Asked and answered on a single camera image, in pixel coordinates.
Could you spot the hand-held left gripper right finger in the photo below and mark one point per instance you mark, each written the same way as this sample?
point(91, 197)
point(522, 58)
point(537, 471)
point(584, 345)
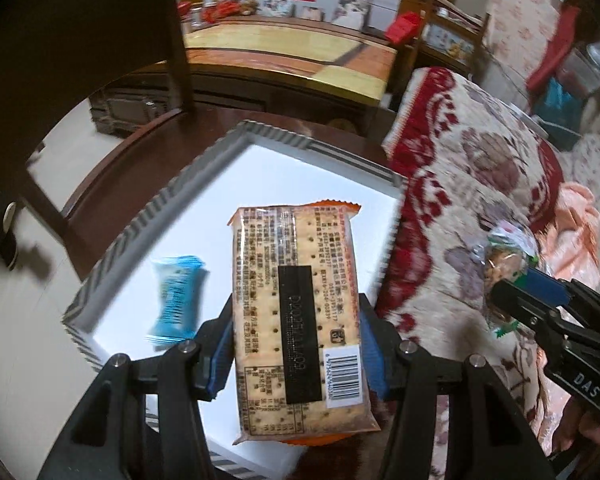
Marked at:
point(375, 360)

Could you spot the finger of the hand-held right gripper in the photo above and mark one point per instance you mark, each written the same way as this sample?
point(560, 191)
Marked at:
point(525, 305)
point(550, 287)

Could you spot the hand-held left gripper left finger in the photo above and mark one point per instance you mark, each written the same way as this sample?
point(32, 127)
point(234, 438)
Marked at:
point(216, 360)

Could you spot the clear snack packet green trim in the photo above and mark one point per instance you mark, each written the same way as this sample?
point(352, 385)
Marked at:
point(505, 260)

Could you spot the blue snack packet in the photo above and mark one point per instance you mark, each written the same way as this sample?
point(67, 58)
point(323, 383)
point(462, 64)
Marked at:
point(177, 290)

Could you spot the cracker packet with orange edge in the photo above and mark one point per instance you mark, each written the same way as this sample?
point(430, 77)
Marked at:
point(300, 255)

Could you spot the white box with striped rim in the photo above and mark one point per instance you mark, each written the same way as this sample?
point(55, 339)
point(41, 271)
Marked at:
point(280, 175)

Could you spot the peach cloth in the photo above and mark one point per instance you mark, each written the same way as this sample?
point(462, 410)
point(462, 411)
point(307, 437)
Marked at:
point(580, 220)

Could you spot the red floral blanket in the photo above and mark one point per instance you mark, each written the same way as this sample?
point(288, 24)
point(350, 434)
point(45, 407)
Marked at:
point(480, 160)

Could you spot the teal bag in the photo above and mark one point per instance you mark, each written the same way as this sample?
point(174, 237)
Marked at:
point(557, 115)

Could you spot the round wooden table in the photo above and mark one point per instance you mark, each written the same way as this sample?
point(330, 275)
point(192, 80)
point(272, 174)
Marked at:
point(130, 170)

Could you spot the red cloth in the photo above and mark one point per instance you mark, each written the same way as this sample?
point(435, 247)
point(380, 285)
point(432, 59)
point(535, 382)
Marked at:
point(555, 50)

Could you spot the wooden shelf with picture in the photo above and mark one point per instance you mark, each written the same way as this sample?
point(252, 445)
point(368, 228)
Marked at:
point(452, 40)

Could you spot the red box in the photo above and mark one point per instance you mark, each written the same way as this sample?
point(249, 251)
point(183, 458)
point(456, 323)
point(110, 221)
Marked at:
point(403, 26)

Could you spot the cat picture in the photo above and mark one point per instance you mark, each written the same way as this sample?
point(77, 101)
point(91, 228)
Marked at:
point(352, 7)

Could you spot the dark wooden chair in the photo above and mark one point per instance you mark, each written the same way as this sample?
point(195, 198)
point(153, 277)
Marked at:
point(80, 35)

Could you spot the plush toys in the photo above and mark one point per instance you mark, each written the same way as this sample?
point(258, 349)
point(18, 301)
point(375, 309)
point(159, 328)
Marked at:
point(227, 5)

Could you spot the small photo frame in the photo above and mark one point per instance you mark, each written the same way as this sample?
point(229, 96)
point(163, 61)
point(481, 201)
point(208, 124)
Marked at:
point(278, 7)
point(313, 12)

